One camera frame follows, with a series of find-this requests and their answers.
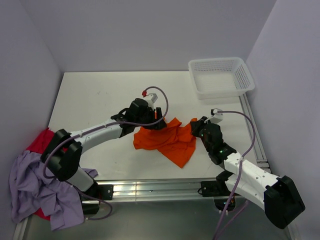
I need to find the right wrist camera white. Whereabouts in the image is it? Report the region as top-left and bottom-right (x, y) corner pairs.
(210, 108), (224, 124)

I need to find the white perforated plastic basket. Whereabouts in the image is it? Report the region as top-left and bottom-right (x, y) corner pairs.
(188, 57), (255, 100)

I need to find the lavender t shirt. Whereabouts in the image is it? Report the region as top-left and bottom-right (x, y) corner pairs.
(9, 150), (85, 231)

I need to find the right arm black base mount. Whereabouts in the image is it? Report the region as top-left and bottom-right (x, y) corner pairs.
(197, 170), (233, 211)

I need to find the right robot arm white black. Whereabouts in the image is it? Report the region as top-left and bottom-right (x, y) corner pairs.
(190, 116), (306, 229)

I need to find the orange t shirt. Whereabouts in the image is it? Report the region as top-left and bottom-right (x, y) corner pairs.
(133, 118), (197, 169)

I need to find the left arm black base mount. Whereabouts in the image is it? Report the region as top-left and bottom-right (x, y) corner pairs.
(77, 182), (114, 221)

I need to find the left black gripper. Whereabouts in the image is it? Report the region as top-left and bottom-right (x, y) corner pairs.
(135, 107), (167, 131)

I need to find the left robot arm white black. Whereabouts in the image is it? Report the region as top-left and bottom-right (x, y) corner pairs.
(41, 96), (166, 200)

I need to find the aluminium front rail frame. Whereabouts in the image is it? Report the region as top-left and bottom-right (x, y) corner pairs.
(12, 176), (298, 240)

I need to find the red t shirt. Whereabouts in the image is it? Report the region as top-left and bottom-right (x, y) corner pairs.
(26, 127), (55, 154)

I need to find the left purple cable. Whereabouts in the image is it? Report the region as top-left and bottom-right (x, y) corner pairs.
(42, 86), (170, 221)

